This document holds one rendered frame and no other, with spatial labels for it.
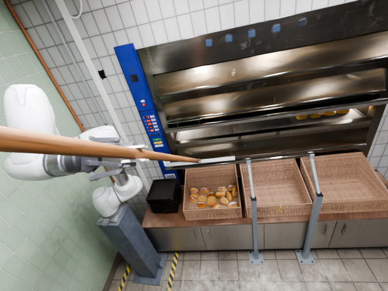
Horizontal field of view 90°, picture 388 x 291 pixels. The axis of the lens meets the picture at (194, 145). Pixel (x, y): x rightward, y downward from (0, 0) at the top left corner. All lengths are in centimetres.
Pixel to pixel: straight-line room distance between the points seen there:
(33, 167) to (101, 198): 101
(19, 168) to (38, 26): 152
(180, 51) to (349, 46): 123
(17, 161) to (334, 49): 192
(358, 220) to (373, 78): 116
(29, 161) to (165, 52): 127
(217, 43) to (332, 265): 229
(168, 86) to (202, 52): 40
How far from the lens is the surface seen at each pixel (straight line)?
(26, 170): 73
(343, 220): 219
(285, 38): 174
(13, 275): 192
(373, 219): 228
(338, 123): 219
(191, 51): 167
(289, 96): 187
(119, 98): 196
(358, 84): 208
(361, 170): 251
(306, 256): 250
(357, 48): 197
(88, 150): 39
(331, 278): 253
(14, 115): 73
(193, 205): 217
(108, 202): 170
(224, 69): 171
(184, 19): 166
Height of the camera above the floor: 224
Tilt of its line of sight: 33 degrees down
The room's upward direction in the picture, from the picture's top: 14 degrees counter-clockwise
